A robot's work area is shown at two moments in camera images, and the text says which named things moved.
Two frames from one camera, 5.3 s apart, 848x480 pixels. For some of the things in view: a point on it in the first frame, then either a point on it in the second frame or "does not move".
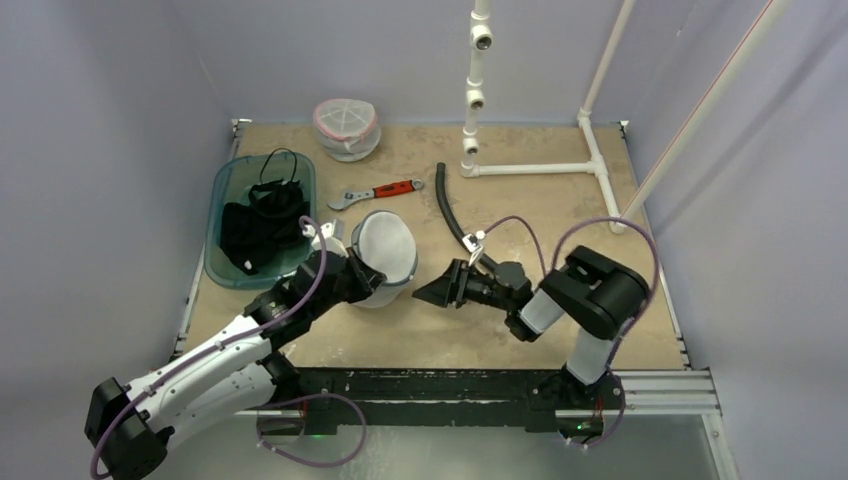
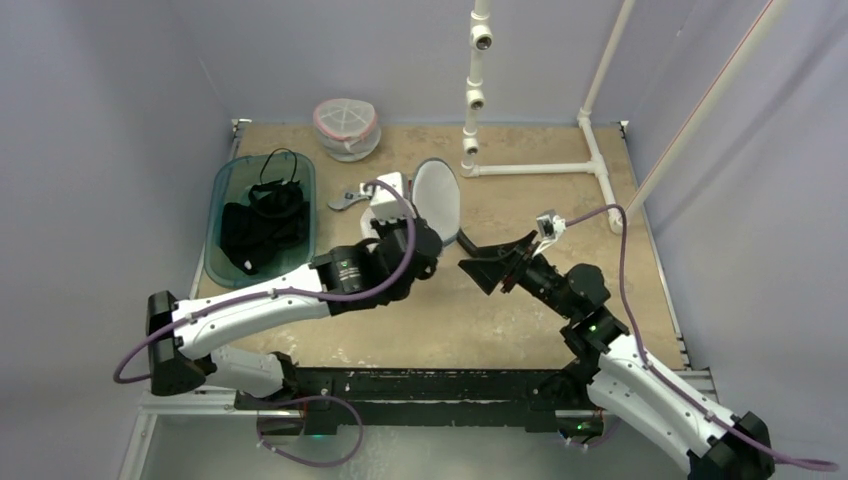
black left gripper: (366, 279) -> (385, 226)
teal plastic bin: (231, 179) does not move
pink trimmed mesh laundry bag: (346, 129) does not move
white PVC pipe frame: (481, 40) does not move
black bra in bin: (268, 223) does not move
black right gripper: (457, 284) -> (515, 268)
